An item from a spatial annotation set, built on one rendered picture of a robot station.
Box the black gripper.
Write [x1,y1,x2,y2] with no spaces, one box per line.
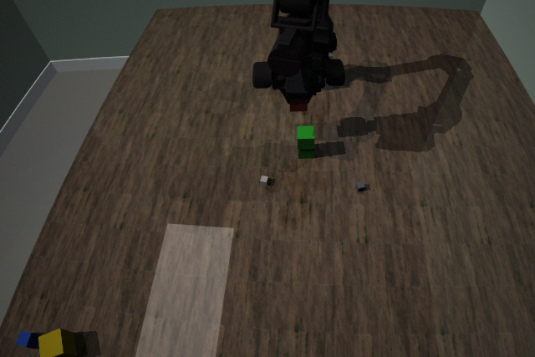
[252,47,345,104]

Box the yellow block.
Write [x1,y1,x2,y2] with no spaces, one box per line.
[38,329,77,357]

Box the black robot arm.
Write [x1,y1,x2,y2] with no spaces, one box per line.
[267,0,337,99]

